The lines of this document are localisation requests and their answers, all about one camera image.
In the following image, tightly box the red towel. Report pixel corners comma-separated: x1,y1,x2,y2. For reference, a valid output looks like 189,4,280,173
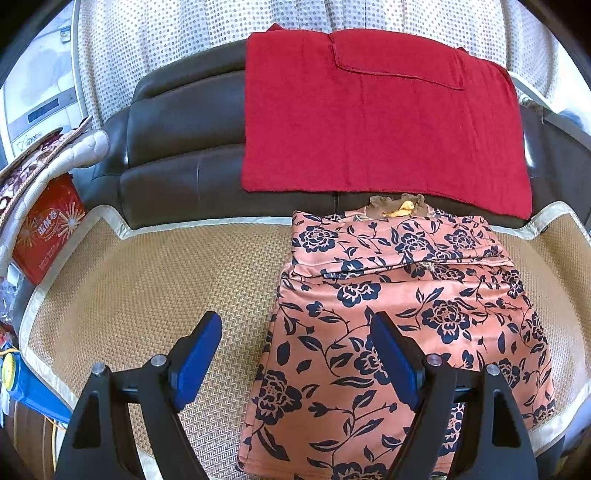
240,25,534,220

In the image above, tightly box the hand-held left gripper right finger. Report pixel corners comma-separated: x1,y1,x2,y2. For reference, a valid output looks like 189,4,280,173
370,312,539,480

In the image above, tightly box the salmon floral print garment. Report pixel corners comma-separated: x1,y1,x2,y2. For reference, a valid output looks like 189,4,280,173
235,196,557,480

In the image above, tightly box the red printed box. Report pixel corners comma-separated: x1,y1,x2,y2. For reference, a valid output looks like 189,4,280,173
11,175,88,286

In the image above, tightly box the quilted patterned cushion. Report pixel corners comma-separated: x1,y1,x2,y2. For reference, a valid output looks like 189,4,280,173
0,115,110,278

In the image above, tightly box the white dotted curtain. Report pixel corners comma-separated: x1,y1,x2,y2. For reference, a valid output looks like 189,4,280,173
76,0,561,134

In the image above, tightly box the white appliance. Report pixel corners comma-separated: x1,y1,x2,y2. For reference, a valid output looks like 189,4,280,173
0,0,88,160

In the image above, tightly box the black leather sofa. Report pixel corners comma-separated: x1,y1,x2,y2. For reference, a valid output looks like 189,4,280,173
90,41,591,232

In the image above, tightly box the woven straw mat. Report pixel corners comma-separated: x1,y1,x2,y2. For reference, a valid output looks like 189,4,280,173
18,203,591,480

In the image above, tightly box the blue and yellow plastic item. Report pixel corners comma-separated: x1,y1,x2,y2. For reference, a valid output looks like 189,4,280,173
0,342,75,425

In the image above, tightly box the white flat object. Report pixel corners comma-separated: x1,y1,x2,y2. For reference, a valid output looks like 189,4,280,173
508,69,561,114

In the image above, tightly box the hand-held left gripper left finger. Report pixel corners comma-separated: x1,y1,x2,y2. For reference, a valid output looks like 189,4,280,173
54,311,223,480

